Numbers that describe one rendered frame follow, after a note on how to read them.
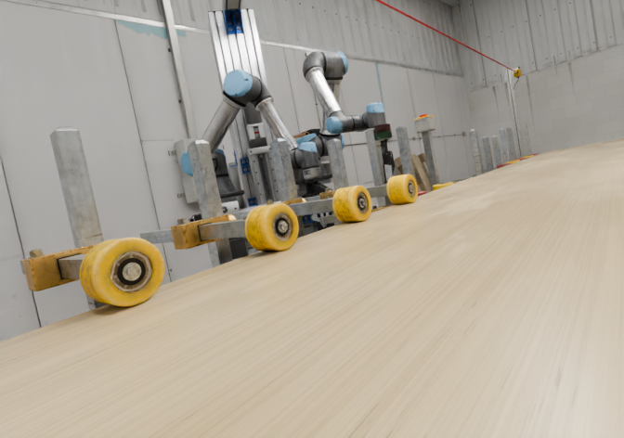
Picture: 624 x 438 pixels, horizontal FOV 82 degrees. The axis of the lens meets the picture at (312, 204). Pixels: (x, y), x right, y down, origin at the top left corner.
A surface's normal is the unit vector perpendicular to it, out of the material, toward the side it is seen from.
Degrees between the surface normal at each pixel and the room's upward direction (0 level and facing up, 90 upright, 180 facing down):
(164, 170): 90
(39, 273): 90
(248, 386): 0
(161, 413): 0
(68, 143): 90
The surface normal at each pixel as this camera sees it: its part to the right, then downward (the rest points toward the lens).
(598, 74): -0.71, 0.17
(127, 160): 0.68, -0.09
